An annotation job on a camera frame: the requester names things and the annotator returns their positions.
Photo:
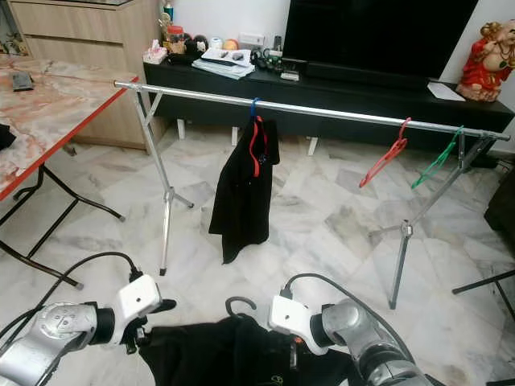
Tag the white paper sheet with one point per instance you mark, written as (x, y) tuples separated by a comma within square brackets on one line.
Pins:
[(447, 90)]

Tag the black plastic hanger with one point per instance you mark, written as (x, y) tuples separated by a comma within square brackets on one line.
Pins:
[(239, 298)]

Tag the stack of white papers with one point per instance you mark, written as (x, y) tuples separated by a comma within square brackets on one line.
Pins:
[(225, 62)]

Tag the black plush toy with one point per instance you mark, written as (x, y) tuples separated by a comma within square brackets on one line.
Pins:
[(197, 45)]

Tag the black shirt with green logo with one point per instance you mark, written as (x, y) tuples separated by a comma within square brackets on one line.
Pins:
[(209, 358)]

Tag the red plastic hanger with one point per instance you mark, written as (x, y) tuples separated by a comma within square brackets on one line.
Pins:
[(385, 155)]

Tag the blue plastic hanger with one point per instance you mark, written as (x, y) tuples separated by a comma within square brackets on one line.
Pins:
[(253, 107)]

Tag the light wooden drawer cabinet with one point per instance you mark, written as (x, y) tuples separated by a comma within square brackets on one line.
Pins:
[(88, 32)]

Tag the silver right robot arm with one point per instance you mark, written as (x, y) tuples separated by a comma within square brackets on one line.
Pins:
[(362, 330)]

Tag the silver metal clothes rack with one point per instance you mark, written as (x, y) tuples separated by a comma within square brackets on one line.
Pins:
[(322, 112)]

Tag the black flat television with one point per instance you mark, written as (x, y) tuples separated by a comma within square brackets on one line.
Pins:
[(378, 36)]

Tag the pink tissue box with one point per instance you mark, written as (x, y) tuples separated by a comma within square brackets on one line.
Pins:
[(154, 54)]

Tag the red laughing buddha statue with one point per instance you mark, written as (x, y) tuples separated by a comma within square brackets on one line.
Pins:
[(487, 60)]

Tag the orange ball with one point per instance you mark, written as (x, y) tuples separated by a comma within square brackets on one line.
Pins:
[(231, 44)]

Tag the green plastic hanger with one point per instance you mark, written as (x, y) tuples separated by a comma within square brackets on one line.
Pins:
[(416, 184)]

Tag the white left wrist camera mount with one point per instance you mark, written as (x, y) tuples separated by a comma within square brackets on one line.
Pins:
[(138, 299)]

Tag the white wall socket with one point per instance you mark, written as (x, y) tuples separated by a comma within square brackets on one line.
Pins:
[(251, 39)]

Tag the black soundbar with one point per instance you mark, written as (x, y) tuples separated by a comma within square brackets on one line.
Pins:
[(366, 75)]

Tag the marble pattern folding table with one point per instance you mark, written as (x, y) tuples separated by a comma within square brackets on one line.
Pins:
[(48, 104)]

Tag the white round container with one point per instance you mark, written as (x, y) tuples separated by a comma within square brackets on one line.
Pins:
[(215, 43)]

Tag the black TV console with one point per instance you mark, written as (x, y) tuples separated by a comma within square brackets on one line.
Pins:
[(362, 100)]

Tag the black shirt with red trim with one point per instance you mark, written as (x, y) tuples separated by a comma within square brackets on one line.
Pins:
[(241, 201)]

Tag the blue trophy ornament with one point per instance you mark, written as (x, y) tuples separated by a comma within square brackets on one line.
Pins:
[(167, 8)]

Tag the red lid snack jar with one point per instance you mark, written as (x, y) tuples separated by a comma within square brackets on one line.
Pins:
[(175, 40)]

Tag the small white box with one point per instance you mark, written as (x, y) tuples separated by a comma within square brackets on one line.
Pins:
[(290, 75)]

